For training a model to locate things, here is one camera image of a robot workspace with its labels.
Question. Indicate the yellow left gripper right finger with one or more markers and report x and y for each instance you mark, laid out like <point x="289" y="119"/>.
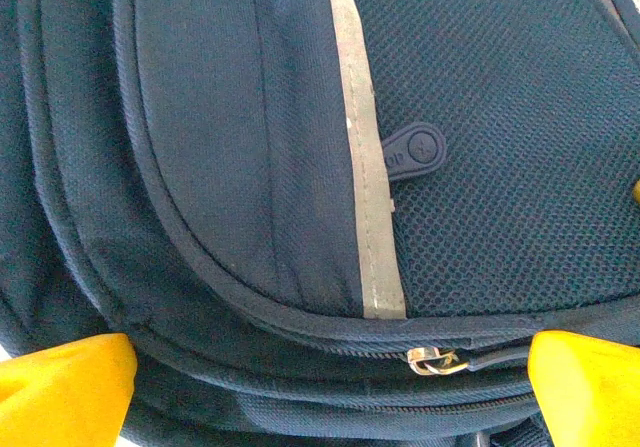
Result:
<point x="595" y="397"/>

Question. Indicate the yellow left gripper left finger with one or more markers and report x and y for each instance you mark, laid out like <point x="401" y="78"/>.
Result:
<point x="60" y="397"/>

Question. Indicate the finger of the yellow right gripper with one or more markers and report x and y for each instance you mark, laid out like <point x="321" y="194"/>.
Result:
<point x="636" y="192"/>

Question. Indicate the navy blue backpack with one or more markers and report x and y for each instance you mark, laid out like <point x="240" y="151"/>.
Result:
<point x="300" y="167"/>

